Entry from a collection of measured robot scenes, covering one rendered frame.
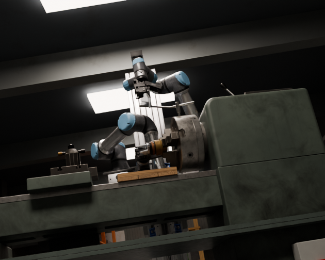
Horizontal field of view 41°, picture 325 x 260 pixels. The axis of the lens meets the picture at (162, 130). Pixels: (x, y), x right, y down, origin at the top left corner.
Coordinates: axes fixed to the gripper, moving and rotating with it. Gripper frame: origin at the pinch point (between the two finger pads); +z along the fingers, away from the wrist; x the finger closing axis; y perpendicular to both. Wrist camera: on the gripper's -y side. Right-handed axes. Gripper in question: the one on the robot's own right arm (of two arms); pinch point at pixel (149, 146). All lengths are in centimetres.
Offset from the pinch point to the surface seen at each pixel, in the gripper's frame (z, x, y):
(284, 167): 18, -27, -64
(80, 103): -361, 203, 49
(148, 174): 14.7, -20.1, 4.3
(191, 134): 12.3, -1.1, -21.9
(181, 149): 10.2, -7.6, -15.4
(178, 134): 10.5, 0.7, -15.4
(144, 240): 27, -53, 12
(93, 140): -468, 185, 39
